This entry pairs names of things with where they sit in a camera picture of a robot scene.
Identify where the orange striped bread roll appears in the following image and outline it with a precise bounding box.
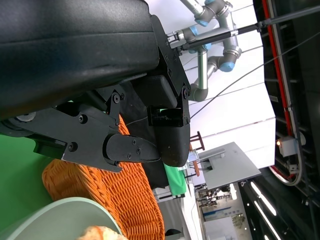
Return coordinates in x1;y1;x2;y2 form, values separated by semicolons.
77;225;129;240

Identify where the grey flat panel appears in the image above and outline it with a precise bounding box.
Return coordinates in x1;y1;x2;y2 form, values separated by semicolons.
198;141;262;191

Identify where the grey round bowl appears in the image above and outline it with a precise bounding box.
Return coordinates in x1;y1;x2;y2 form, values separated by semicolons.
0;196;124;240

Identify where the black gas strut rod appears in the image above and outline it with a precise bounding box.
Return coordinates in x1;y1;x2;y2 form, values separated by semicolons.
167;3;320;52

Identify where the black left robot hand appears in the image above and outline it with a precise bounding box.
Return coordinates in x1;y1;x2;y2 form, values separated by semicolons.
0;0;192;174

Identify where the grey wall box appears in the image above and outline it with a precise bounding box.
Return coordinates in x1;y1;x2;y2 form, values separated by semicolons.
275;131;307;158

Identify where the thin black hanging cable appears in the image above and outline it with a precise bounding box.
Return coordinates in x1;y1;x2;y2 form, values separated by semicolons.
124;31;320;126

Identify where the orange wicker basket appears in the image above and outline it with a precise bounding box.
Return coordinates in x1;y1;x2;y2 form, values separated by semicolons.
41;113;166;240

